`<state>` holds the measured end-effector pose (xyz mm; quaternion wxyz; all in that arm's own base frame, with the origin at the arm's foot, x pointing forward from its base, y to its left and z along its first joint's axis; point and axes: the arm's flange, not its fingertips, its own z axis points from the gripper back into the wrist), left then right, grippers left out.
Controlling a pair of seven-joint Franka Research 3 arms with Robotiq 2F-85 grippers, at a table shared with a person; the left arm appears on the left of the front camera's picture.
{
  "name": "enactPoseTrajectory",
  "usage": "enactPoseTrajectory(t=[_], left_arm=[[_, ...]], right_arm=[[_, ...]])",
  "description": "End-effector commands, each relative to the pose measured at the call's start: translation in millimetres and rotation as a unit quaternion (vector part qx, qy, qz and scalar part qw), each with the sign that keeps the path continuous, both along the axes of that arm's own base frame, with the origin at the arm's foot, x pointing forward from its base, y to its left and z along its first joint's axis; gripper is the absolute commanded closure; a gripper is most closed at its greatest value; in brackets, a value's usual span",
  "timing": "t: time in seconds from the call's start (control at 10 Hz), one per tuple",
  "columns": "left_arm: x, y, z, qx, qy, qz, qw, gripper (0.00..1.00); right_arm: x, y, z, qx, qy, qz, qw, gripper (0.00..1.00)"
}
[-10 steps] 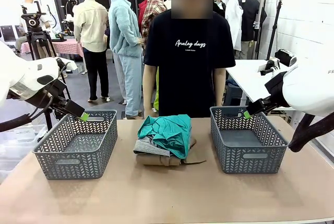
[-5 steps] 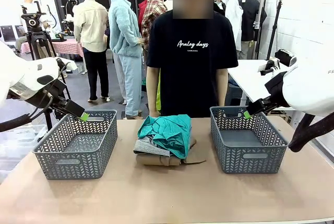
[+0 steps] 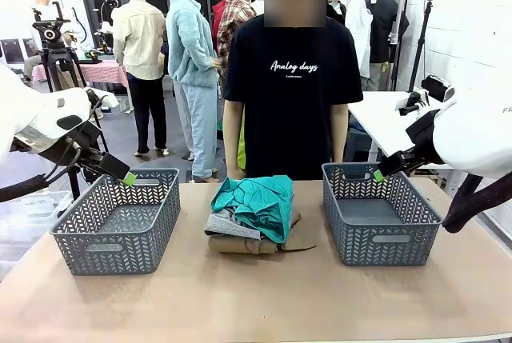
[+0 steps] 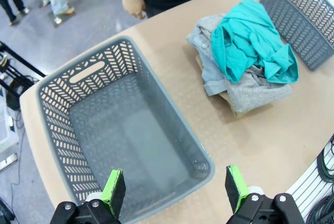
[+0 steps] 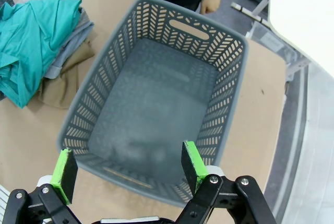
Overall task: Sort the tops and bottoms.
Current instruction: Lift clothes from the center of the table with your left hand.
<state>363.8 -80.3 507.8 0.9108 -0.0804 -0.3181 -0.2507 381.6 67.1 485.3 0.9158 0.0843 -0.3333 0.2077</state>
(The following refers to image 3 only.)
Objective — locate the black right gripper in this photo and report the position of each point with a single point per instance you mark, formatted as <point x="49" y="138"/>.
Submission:
<point x="426" y="135"/>

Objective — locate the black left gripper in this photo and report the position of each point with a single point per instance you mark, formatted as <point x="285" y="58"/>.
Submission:
<point x="86" y="139"/>

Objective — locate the grey t-shirt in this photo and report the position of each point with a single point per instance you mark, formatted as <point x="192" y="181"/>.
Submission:
<point x="228" y="225"/>

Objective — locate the teal garment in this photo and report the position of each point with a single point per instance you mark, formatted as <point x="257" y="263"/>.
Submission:
<point x="264" y="203"/>

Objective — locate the beige garment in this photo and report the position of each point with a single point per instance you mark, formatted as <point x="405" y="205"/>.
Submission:
<point x="236" y="245"/>

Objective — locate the person's left forearm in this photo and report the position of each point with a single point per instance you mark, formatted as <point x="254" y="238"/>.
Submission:
<point x="340" y="135"/>

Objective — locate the person's right forearm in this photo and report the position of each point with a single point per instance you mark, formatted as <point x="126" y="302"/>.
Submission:
<point x="233" y="135"/>

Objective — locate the person's right hand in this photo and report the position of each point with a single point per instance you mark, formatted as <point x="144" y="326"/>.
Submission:
<point x="237" y="173"/>

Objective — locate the large white table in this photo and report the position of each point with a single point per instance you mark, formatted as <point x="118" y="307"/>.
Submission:
<point x="380" y="119"/>

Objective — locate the grey plastic woven-pattern basket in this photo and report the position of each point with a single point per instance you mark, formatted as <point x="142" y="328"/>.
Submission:
<point x="116" y="247"/>
<point x="380" y="247"/>

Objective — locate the black bag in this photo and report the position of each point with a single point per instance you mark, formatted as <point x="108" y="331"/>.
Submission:
<point x="438" y="87"/>

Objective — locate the table with pink cloth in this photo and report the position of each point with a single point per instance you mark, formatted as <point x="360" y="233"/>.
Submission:
<point x="100" y="73"/>

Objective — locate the clear plastic storage bin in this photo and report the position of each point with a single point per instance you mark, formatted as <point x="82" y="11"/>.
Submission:
<point x="28" y="223"/>

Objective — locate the black light stand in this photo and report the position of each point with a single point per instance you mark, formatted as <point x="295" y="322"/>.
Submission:
<point x="420" y="47"/>

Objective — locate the person in black t-shirt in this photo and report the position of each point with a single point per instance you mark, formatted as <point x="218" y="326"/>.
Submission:
<point x="292" y="99"/>

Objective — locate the mannequin in cream jacket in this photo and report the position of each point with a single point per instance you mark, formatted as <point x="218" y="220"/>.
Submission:
<point x="138" y="43"/>

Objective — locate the mannequin in light blue fleece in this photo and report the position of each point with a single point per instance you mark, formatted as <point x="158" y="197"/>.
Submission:
<point x="192" y="55"/>

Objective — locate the mannequin in black shirt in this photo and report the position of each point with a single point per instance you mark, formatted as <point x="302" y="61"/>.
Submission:
<point x="384" y="27"/>

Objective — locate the mannequin in white shirt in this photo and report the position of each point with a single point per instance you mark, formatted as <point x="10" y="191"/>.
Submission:
<point x="358" y="27"/>

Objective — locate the black leaning stand pole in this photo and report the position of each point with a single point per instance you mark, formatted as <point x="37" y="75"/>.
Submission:
<point x="402" y="19"/>

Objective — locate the seated person in white shirt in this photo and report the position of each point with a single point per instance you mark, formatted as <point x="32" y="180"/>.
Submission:
<point x="40" y="11"/>

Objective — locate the mannequin in red top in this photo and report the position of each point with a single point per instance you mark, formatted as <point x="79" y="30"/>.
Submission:
<point x="218" y="15"/>

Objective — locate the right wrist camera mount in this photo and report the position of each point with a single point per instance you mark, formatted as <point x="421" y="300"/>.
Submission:
<point x="412" y="103"/>

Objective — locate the black camera on tripod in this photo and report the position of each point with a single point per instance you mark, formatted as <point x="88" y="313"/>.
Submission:
<point x="52" y="35"/>

